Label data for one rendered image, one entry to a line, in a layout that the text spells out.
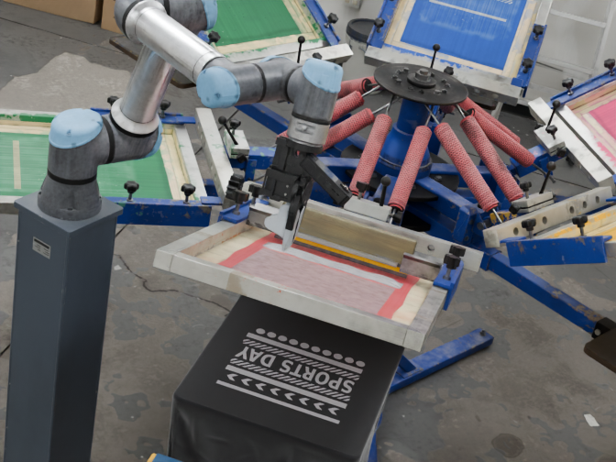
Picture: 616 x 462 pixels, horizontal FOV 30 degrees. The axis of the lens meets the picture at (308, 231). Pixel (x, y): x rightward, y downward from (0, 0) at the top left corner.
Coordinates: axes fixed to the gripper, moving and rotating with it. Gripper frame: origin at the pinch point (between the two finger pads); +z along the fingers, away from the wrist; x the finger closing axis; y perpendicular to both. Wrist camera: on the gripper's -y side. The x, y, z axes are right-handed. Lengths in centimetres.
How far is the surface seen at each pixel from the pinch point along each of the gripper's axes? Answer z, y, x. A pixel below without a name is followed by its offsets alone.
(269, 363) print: 41, 6, -49
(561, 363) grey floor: 76, -75, -258
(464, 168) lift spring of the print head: -7, -21, -130
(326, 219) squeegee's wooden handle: 8, 6, -72
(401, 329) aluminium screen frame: 12.7, -24.3, -12.4
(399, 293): 17, -18, -56
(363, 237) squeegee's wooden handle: 10, -5, -72
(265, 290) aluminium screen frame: 13.5, 4.7, -12.3
